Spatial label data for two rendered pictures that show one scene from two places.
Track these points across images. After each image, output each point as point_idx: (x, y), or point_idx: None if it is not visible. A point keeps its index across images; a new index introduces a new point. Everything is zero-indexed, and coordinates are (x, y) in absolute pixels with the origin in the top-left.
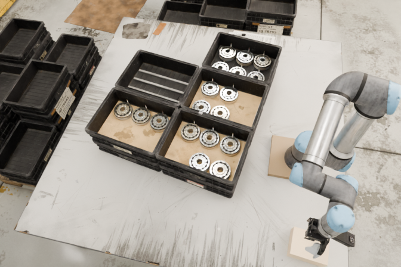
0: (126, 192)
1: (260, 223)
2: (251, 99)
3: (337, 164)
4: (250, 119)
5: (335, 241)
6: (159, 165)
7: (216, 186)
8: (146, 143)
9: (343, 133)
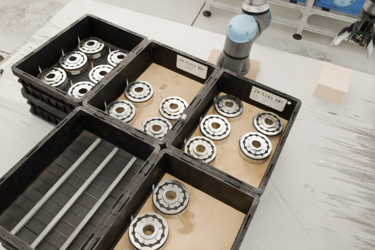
0: None
1: (308, 119)
2: (152, 73)
3: (268, 18)
4: (185, 81)
5: (317, 66)
6: None
7: None
8: (210, 229)
9: None
